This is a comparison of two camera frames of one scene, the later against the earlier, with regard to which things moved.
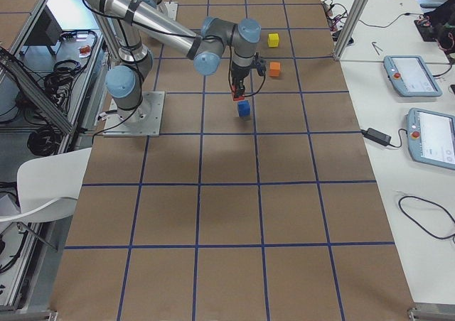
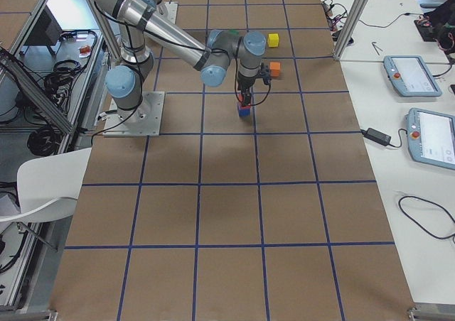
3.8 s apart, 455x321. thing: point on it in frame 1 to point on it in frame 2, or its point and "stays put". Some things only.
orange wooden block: [274, 69] stays put
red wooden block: [238, 98] to [244, 106]
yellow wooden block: [273, 40] stays put
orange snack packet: [84, 50] stays put
